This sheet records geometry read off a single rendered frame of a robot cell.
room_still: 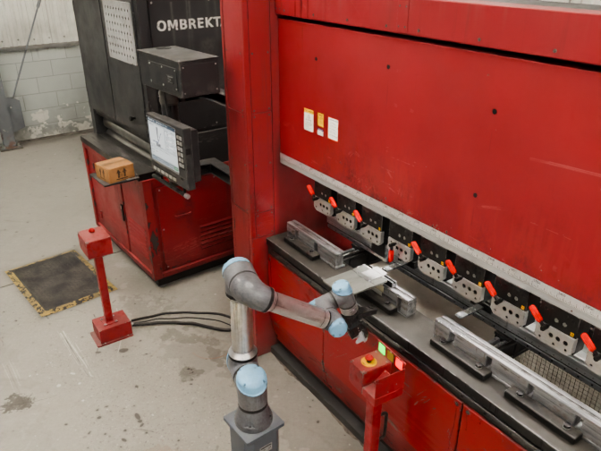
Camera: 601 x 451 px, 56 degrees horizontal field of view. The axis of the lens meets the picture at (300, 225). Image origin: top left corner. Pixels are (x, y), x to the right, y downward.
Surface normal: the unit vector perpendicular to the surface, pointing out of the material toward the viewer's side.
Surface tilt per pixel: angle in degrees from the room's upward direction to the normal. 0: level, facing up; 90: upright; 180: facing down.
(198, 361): 0
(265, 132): 90
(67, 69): 90
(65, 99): 90
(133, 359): 0
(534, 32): 90
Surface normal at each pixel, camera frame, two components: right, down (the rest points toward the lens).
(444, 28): -0.83, 0.25
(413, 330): 0.00, -0.90
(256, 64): 0.56, 0.37
